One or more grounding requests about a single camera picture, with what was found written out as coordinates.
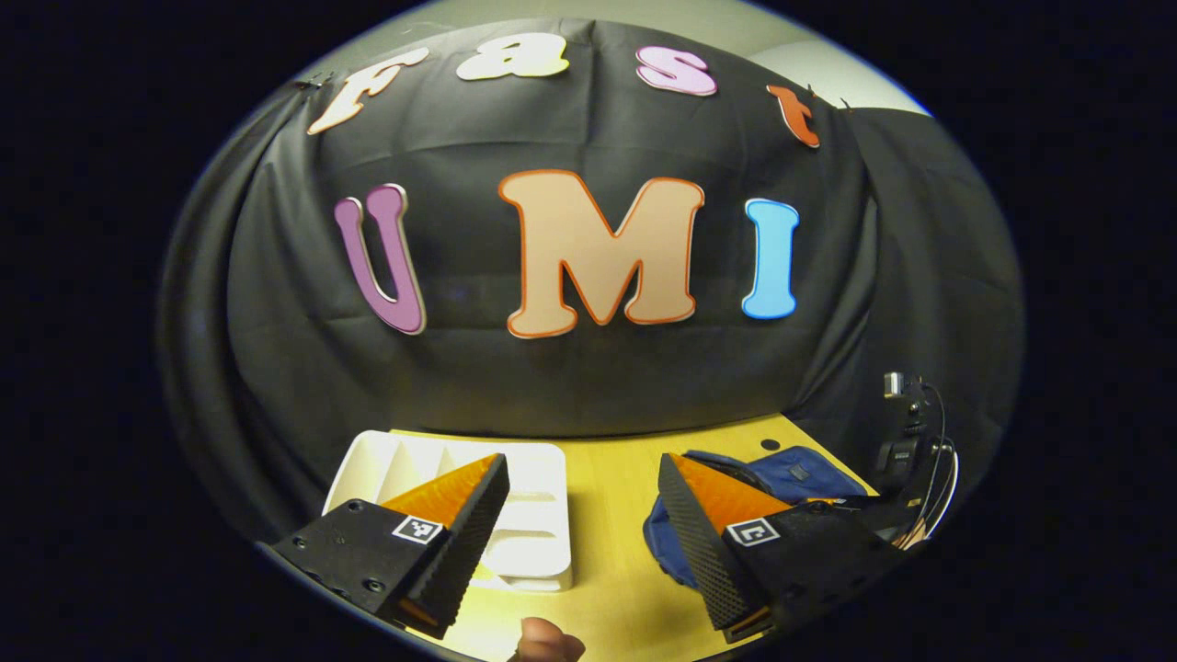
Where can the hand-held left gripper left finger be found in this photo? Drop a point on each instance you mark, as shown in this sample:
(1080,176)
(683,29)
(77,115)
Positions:
(469,552)

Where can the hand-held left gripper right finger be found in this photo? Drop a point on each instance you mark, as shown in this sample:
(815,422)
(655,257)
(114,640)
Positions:
(703,561)

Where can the white bookshelf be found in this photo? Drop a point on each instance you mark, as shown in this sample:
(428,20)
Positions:
(538,515)

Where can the blue schoolbag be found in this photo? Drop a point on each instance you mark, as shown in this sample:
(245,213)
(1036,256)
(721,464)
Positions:
(800,469)

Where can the black backdrop cloth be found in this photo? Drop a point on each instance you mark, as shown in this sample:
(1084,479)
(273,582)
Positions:
(570,386)

